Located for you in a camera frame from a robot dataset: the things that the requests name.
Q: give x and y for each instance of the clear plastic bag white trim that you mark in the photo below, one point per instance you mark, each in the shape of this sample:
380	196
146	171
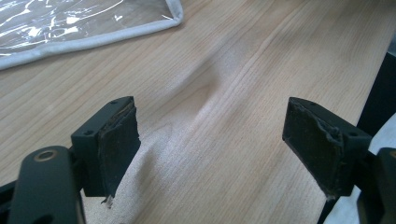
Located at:
62	25

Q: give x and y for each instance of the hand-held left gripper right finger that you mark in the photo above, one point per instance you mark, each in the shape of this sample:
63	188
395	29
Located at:
323	149

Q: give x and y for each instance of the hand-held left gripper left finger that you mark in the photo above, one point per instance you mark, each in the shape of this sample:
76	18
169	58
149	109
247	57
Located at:
106	149

